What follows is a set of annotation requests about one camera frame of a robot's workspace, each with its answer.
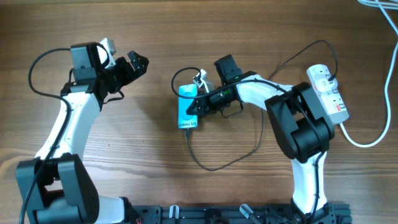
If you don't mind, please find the turquoise screen smartphone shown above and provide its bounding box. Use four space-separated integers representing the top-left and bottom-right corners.
178 84 198 129

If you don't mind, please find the black charger cable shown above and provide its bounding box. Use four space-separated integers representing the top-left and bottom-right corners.
185 39 340 172

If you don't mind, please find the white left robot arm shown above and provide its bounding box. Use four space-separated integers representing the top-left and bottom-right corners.
16 40 149 223

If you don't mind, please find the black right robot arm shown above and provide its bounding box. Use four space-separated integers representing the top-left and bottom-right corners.
185 55 335 223

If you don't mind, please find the white charger plug adapter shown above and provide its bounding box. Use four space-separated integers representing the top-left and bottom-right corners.
313 78 338 95

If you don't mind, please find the white power strip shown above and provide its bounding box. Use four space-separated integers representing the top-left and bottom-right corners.
307 64 349 125

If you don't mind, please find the white power strip cord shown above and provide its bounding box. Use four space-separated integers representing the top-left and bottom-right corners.
339 0 398 148

